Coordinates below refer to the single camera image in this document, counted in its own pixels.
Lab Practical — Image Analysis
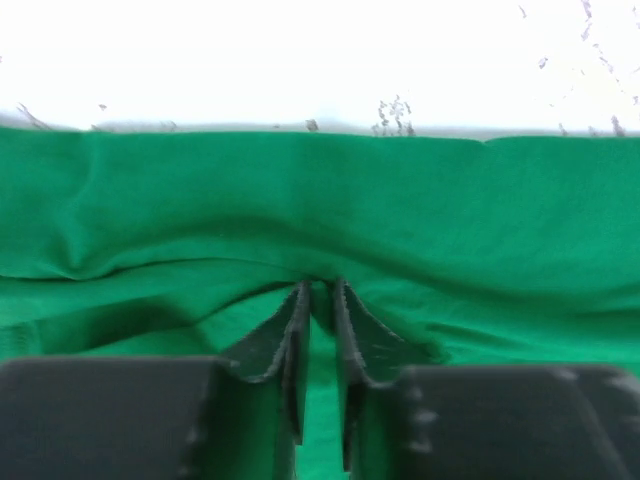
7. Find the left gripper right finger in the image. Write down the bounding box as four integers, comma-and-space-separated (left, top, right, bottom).
333, 279, 437, 475

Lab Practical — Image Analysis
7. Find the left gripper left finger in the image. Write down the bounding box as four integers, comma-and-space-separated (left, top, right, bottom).
219, 281, 311, 479

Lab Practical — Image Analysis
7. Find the green t shirt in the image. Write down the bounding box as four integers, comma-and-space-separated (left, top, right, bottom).
1, 129, 639, 479

